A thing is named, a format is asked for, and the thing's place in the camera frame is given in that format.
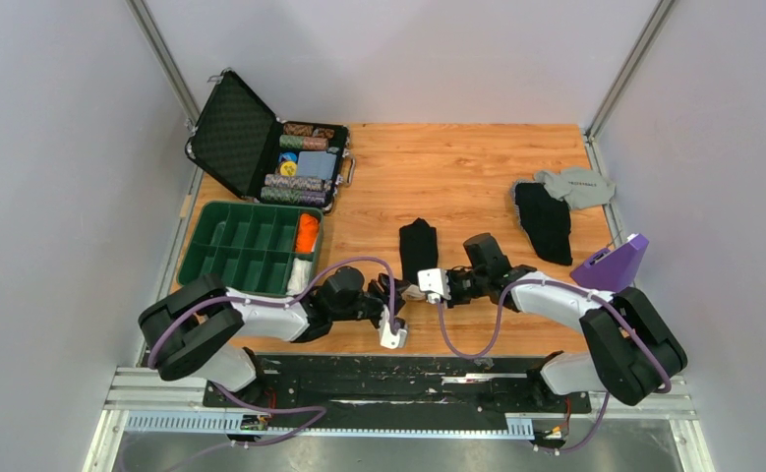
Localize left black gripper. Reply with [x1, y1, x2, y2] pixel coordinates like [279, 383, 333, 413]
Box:
[331, 273, 410, 331]

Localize black underwear white waistband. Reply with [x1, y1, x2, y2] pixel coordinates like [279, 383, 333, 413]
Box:
[399, 218, 439, 301]

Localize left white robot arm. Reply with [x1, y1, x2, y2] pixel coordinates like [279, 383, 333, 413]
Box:
[138, 265, 412, 406]

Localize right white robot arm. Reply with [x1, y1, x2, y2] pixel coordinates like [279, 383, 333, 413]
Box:
[439, 233, 688, 411]

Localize white object in tray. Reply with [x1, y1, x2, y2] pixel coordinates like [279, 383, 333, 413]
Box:
[286, 258, 313, 296]

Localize orange object in tray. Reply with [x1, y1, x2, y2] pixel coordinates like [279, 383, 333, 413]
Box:
[294, 213, 321, 254]

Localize black garment on table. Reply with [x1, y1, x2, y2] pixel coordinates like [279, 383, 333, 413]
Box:
[511, 181, 573, 266]

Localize green compartment tray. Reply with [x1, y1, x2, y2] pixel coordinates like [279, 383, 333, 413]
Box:
[177, 201, 324, 296]

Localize blue card box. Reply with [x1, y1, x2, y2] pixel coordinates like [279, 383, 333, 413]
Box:
[295, 150, 337, 180]

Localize lower poker chip row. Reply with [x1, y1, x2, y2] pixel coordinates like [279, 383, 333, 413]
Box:
[260, 174, 331, 207]

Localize poker chip row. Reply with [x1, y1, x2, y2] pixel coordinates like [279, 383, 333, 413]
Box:
[260, 174, 331, 207]
[278, 134, 329, 151]

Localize purple plastic object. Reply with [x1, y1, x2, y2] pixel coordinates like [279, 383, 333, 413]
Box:
[570, 233, 649, 292]

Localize grey garment on table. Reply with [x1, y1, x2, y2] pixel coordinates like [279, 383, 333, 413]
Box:
[534, 167, 616, 210]

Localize yellow poker chip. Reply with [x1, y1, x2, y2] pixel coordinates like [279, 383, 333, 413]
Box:
[279, 160, 298, 177]

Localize upper poker chip row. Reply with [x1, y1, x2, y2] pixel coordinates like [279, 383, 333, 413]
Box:
[278, 134, 329, 151]

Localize black poker chip case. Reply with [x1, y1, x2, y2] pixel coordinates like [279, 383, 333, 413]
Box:
[185, 69, 350, 213]

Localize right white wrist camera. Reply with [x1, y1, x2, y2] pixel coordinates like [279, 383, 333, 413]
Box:
[417, 267, 451, 305]

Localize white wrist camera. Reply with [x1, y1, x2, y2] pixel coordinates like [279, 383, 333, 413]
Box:
[417, 267, 451, 305]
[378, 317, 408, 350]

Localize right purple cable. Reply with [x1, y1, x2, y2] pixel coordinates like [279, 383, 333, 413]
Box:
[434, 278, 673, 454]

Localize purple cable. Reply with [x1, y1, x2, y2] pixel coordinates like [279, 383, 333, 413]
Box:
[116, 256, 404, 450]
[434, 278, 673, 454]

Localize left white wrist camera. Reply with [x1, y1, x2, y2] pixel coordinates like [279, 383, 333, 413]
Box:
[378, 317, 408, 350]

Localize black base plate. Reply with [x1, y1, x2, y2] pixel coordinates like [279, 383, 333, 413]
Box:
[236, 353, 603, 432]

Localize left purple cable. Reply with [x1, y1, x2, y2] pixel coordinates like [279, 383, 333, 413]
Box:
[116, 256, 404, 450]

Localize aluminium frame rails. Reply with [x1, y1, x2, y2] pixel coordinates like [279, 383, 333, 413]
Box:
[85, 354, 713, 471]

